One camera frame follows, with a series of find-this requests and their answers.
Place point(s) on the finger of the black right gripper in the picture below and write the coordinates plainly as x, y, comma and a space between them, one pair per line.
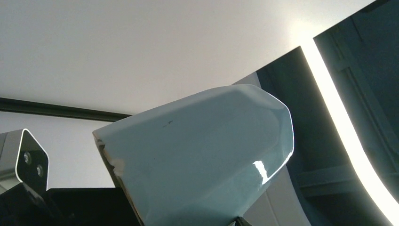
22, 206

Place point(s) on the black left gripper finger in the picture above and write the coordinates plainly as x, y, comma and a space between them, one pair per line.
240, 221

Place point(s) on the ceiling light strip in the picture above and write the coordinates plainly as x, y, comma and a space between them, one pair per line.
361, 164

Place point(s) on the black frame post right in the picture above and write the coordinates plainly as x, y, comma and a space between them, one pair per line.
28, 107

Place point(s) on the light blue mug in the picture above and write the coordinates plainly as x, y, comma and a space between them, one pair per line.
202, 160

